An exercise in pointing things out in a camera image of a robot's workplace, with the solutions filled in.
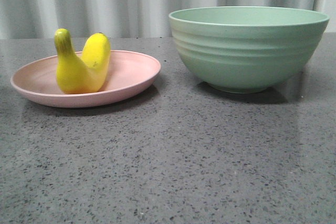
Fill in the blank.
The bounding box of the yellow banana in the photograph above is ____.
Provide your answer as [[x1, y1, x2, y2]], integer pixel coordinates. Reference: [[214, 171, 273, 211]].
[[54, 28, 110, 94]]

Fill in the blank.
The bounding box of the pink plate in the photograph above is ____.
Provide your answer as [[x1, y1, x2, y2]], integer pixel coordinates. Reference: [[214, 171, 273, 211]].
[[11, 50, 161, 108]]

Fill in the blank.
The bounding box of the green ribbed bowl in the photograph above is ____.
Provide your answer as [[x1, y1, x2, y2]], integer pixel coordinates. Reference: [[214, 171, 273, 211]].
[[169, 6, 329, 93]]

